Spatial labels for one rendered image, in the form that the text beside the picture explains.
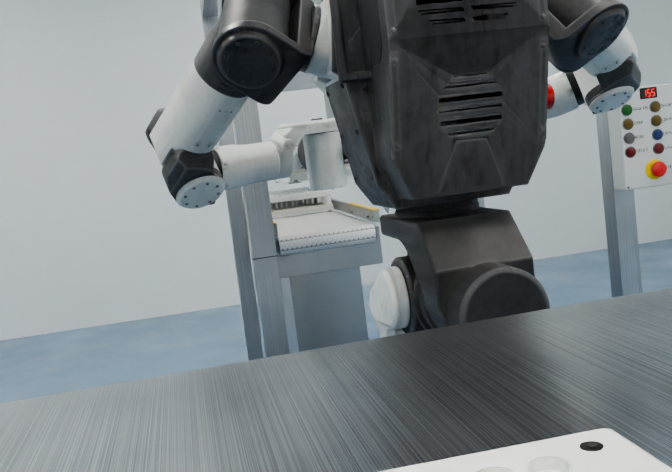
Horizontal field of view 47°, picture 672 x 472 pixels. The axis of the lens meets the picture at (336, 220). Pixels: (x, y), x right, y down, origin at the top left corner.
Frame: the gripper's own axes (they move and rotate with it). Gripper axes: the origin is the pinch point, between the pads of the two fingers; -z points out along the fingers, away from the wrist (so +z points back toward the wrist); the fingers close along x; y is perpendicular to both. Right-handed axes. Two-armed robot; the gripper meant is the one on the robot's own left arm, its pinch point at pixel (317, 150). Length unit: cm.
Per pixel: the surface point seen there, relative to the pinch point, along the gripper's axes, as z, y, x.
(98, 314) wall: -371, -146, 103
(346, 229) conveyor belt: -41.8, 6.8, 22.4
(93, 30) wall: -377, -123, -87
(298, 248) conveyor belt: -39.3, -6.2, 25.4
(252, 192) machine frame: -30.7, -15.7, 9.1
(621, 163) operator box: -37, 79, 13
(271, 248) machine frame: -30.8, -12.8, 23.3
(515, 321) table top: 88, 13, 16
